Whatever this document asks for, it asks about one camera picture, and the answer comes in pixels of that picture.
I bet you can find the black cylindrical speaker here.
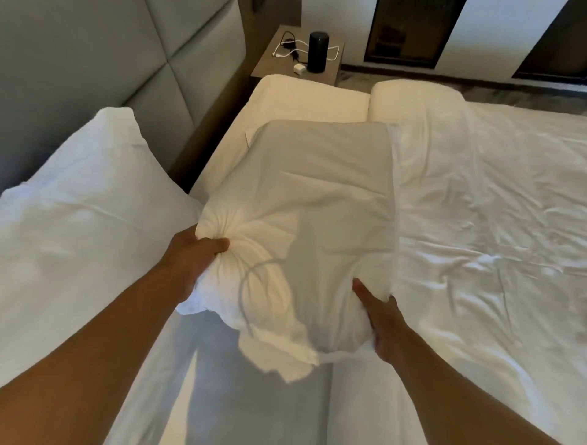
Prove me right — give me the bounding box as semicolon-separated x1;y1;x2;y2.
307;31;330;74

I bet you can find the large white pillow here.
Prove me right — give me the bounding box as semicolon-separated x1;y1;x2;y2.
0;107;205;377

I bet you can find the white rumpled duvet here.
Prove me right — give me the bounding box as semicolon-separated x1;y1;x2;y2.
328;80;587;445

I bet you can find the white mattress with sheet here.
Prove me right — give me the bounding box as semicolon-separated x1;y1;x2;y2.
103;74;371;445

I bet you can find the person's left hand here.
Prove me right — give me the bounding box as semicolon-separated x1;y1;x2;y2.
158;225;230;299

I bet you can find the person's right hand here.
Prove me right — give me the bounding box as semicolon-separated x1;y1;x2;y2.
352;278;410;365

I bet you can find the black cable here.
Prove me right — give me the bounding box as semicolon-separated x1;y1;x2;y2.
279;31;305;62

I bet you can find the brown wooden nightstand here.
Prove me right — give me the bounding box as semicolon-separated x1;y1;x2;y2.
250;25;345;88

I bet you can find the person's left forearm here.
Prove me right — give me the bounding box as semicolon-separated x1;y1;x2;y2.
0;257;189;445

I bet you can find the white charging cable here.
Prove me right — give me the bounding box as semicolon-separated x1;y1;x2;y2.
273;39;345;60

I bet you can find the dark framed wall panel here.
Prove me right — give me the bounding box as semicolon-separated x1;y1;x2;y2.
364;0;468;69
511;0;587;85

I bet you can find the grey padded headboard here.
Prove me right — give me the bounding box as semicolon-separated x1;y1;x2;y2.
0;0;246;184

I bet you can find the person's right forearm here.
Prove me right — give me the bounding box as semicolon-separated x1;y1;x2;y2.
378;321;562;445

